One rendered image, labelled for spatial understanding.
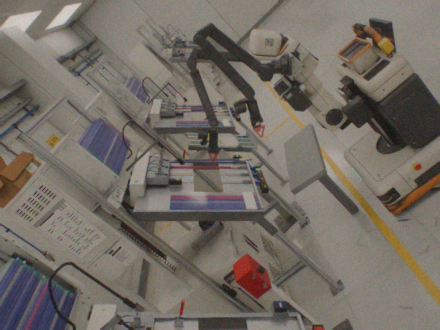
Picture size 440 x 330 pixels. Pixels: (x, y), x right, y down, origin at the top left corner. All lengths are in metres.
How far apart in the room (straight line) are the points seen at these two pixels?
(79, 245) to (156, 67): 5.00
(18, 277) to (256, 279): 1.02
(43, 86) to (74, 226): 3.56
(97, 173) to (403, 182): 1.73
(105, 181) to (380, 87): 1.55
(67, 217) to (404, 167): 1.90
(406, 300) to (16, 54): 4.93
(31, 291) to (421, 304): 1.78
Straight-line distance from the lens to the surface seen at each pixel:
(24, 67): 5.71
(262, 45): 2.28
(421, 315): 2.32
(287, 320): 1.65
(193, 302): 2.60
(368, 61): 2.46
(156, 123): 3.70
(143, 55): 7.04
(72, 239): 2.38
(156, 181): 2.49
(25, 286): 1.44
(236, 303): 2.57
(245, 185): 2.55
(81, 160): 2.26
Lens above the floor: 1.81
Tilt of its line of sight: 20 degrees down
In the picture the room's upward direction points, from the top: 47 degrees counter-clockwise
